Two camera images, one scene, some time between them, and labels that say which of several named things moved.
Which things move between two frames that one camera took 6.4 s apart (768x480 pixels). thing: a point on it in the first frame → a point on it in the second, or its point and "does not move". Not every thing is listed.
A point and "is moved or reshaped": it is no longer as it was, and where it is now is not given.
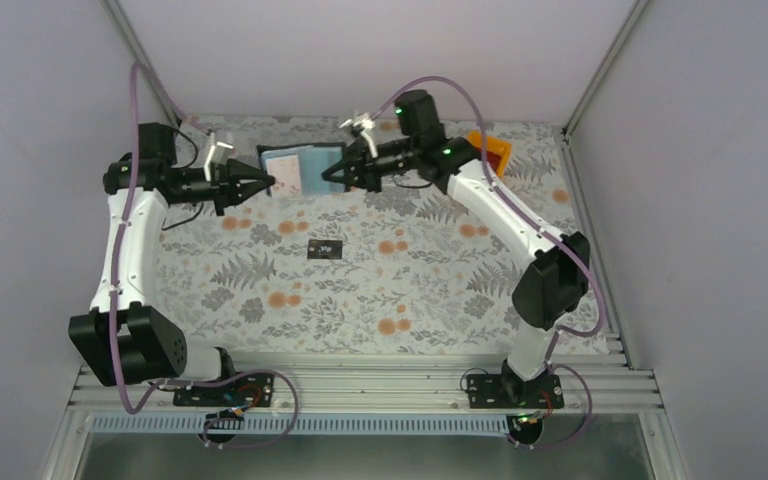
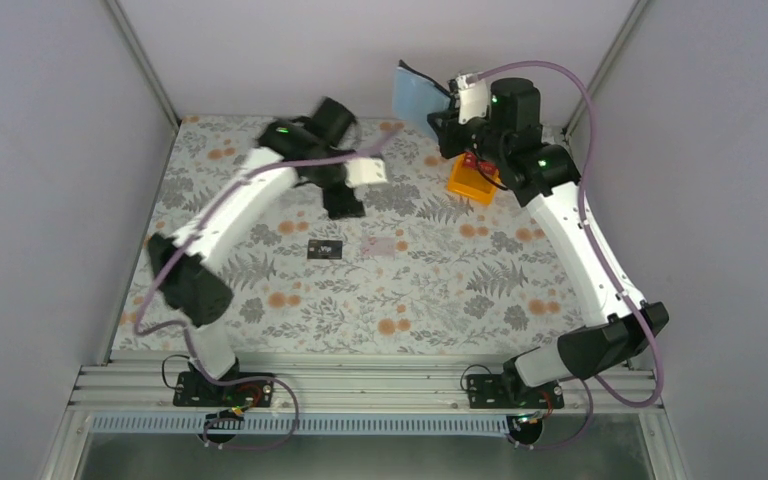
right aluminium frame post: (568, 129) does not move
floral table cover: (410, 267) does not move
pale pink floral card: (286, 171) is moved or reshaped
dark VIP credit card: (324, 249) does not move
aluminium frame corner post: (142, 56) does not move
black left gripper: (225, 177) → (342, 204)
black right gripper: (366, 171) → (446, 133)
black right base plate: (544, 391) does not move
